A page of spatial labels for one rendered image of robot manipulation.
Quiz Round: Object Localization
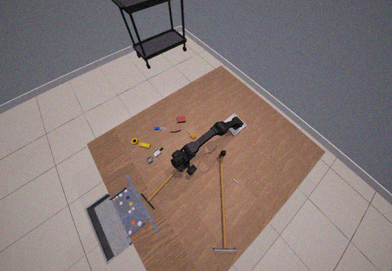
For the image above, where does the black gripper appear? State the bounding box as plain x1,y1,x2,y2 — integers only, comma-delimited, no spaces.
172,150,197,175

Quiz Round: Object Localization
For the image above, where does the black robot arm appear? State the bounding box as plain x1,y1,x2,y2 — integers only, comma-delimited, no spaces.
171,116,244,172

